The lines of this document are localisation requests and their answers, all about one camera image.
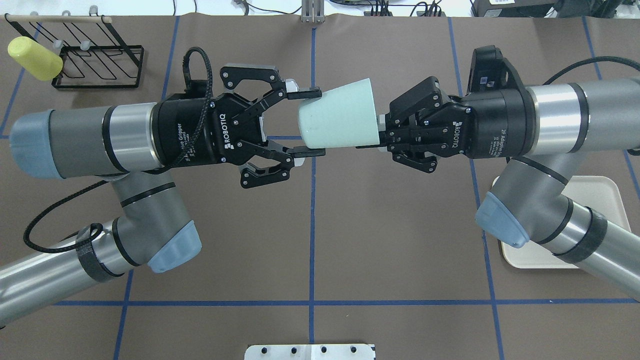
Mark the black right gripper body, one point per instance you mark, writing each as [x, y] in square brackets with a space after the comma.
[495, 124]

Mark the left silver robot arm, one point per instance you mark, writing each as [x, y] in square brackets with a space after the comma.
[133, 148]

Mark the black wire cup rack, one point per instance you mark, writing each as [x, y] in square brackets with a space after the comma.
[94, 55]

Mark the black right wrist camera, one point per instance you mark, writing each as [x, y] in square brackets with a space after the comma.
[491, 71]

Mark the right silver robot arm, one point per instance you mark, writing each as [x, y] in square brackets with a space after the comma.
[546, 131]

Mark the aluminium frame post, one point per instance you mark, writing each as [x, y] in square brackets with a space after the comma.
[313, 11]

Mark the light green cup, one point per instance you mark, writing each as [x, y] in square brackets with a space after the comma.
[341, 117]

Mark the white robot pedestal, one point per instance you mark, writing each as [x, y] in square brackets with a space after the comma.
[331, 351]

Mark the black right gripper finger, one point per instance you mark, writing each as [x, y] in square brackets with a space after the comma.
[414, 106]
[403, 152]

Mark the black power box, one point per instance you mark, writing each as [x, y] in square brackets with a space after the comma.
[511, 8]

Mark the yellow cup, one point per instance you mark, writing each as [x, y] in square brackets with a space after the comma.
[38, 61]

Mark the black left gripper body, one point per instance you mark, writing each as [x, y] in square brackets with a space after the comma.
[181, 131]

